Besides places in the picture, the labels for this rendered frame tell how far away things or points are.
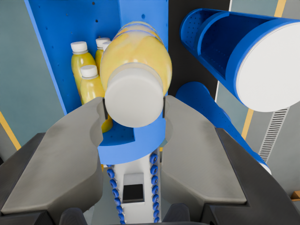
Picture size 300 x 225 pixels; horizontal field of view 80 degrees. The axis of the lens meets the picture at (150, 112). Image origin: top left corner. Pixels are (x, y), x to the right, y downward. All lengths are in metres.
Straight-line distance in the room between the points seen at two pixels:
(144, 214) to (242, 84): 0.96
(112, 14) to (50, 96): 1.41
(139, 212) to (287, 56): 1.06
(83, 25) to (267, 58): 0.53
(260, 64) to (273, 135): 1.95
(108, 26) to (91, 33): 0.05
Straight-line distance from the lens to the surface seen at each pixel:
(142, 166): 0.92
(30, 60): 1.82
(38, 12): 0.50
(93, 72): 0.47
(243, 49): 0.62
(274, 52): 0.64
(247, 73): 0.62
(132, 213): 1.26
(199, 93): 1.35
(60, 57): 0.54
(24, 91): 1.98
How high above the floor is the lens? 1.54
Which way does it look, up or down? 58 degrees down
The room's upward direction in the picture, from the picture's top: 174 degrees clockwise
